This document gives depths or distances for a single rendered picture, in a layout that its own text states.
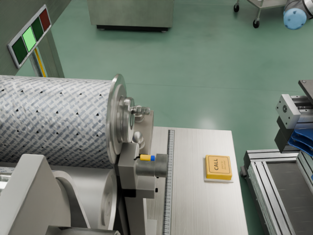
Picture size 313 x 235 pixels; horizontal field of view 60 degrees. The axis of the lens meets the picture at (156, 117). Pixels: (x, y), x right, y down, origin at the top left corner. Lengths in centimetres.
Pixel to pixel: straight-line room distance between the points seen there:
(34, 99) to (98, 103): 9
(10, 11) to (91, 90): 45
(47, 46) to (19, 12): 55
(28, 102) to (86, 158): 12
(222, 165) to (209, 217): 15
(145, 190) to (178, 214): 26
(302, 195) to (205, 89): 125
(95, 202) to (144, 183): 14
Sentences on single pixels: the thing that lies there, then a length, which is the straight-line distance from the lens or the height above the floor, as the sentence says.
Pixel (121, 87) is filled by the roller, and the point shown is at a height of 130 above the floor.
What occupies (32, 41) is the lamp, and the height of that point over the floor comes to 117.
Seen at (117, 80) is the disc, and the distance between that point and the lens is 42.
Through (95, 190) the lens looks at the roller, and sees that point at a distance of 39.
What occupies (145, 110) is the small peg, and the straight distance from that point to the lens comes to 45.
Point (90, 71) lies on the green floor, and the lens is 280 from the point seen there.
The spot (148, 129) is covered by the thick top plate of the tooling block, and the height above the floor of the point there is 103.
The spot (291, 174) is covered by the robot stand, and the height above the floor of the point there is 21.
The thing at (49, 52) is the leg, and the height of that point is 88.
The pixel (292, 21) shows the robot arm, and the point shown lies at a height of 112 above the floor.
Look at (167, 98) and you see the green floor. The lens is 240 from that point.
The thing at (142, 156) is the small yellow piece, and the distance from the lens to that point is 41.
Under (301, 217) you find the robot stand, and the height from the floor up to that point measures 21.
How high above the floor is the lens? 157
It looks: 45 degrees down
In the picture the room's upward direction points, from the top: straight up
